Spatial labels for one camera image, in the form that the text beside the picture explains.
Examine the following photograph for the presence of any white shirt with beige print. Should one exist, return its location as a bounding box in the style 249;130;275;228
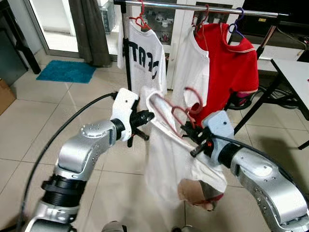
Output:
140;86;228;212

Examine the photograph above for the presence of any bright red hanger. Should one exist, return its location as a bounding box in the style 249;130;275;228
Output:
129;0;152;31

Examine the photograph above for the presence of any blue hanger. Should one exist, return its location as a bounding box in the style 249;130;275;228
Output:
227;7;248;40

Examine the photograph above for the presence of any plain white hanging shirt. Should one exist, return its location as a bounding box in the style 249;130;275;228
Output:
171;27;211;111

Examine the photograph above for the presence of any red shirt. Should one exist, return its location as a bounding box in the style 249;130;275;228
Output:
193;22;259;127

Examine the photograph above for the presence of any white shirt with black letters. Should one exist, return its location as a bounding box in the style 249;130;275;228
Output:
117;17;169;96

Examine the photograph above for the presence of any teal floor mat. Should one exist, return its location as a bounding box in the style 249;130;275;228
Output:
36;59;97;84

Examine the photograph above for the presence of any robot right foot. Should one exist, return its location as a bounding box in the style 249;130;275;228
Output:
173;224;195;232

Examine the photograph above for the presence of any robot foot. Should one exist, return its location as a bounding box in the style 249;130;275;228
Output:
100;221;127;232
173;224;195;232

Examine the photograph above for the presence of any white glass door cabinet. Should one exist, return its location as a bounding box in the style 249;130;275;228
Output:
99;0;232;58

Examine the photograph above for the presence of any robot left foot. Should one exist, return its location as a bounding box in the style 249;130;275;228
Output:
100;221;127;232

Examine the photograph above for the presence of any grey curtain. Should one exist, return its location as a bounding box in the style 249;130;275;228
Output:
68;0;113;68

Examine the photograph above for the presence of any long white table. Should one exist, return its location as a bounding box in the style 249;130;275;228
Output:
234;58;309;150

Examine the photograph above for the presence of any metal clothes rack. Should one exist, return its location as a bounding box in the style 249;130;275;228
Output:
112;0;290;111

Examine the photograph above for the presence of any white framed glass door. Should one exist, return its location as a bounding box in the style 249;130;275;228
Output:
22;0;80;58

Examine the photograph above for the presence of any brown cardboard box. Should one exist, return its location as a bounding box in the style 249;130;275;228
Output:
0;79;17;116

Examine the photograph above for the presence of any black desk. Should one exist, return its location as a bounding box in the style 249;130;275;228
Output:
0;0;42;87

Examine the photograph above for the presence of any black television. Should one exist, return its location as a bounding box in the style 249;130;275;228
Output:
241;0;309;37

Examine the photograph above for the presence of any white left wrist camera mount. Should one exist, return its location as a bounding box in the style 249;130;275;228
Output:
111;87;141;142

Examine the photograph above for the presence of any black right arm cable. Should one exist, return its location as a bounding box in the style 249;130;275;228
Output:
211;134;309;206

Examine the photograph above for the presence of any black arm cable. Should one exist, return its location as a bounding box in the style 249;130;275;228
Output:
14;91;119;232
211;134;309;206

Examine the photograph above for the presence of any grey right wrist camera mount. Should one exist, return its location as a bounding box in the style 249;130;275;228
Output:
201;110;236;159

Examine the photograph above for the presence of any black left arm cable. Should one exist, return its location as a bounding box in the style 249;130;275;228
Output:
14;91;119;232

